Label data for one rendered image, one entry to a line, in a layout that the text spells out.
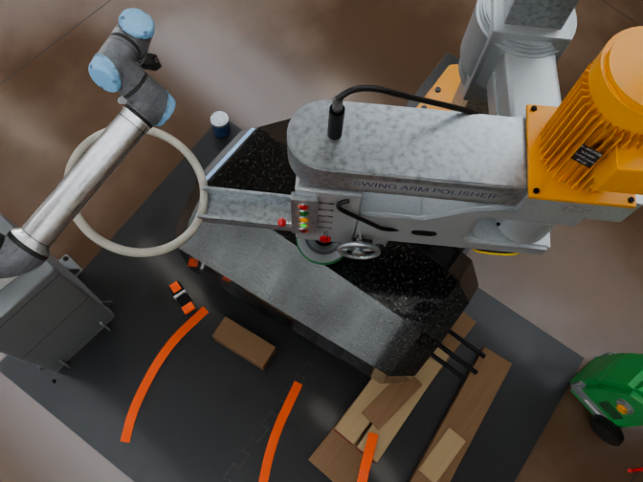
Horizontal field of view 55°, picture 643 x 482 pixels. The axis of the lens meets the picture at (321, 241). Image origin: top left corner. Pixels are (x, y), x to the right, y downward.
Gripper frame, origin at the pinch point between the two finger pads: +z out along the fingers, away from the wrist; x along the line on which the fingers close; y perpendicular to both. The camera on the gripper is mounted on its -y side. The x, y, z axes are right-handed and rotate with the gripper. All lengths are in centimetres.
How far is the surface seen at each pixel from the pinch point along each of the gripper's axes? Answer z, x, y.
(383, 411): 83, 140, -86
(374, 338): 38, 104, -70
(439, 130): -54, 54, -61
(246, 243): 58, 48, -42
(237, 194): 24, 36, -32
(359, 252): -4, 73, -53
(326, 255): 31, 67, -61
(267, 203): 22, 43, -41
